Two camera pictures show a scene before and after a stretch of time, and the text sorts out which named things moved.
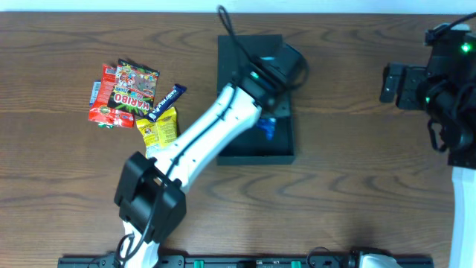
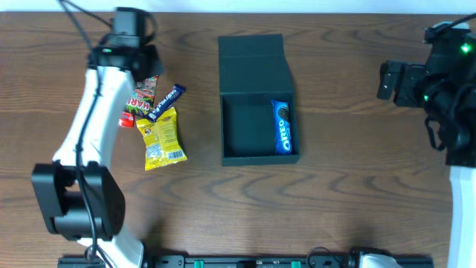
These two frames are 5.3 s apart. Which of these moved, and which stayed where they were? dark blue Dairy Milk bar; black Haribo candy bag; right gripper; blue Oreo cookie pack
Moved: blue Oreo cookie pack
Stayed: black Haribo candy bag; dark blue Dairy Milk bar; right gripper
